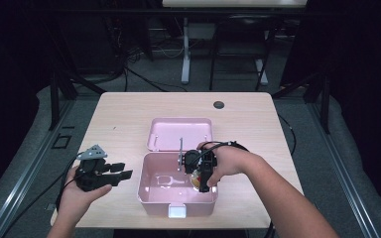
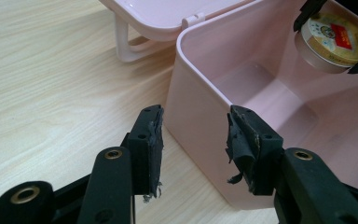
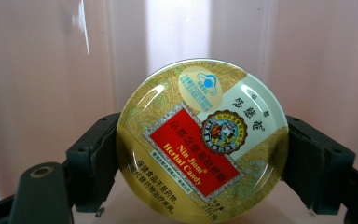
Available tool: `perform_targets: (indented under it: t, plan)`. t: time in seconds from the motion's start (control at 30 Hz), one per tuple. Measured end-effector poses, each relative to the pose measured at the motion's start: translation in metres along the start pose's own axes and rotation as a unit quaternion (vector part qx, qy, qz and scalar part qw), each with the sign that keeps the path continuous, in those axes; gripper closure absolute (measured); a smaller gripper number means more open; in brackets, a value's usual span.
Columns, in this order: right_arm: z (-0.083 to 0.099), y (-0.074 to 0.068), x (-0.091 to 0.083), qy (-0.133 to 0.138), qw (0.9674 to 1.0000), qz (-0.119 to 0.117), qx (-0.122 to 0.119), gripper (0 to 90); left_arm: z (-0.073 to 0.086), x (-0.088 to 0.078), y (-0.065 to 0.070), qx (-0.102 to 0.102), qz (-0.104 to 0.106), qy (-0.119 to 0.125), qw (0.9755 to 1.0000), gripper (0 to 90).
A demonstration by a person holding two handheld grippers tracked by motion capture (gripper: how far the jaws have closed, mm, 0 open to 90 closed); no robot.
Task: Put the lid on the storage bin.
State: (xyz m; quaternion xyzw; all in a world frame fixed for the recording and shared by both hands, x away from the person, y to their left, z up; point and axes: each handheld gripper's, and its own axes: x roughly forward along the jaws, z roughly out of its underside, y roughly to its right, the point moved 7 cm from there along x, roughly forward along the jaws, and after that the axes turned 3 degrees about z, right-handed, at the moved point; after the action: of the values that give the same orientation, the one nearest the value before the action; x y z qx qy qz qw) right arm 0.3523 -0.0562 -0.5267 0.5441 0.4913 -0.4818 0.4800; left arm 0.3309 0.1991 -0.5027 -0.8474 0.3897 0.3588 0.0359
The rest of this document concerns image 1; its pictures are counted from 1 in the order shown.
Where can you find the white desk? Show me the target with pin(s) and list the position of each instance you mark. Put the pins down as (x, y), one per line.
(186, 66)

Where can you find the dark curtain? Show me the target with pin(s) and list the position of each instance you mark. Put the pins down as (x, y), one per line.
(6, 82)
(367, 82)

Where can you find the person's left hand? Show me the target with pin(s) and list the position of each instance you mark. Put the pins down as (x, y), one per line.
(74, 203)

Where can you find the black chair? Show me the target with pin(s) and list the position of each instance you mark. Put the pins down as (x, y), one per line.
(241, 36)

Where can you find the person's right hand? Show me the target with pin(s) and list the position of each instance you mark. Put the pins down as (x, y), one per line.
(231, 162)

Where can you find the round gold tin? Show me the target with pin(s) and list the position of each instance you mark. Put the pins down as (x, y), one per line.
(196, 181)

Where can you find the aluminium floor rail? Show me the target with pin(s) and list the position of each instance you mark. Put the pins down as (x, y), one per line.
(344, 172)
(26, 175)

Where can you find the grey tape strip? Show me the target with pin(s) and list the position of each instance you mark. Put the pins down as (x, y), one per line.
(50, 207)

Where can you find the black metal frame stand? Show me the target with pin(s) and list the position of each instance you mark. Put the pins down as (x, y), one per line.
(326, 109)
(54, 105)

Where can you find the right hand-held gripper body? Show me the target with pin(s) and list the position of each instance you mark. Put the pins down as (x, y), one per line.
(193, 160)

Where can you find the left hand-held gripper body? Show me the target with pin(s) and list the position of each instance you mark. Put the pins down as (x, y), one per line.
(92, 175)

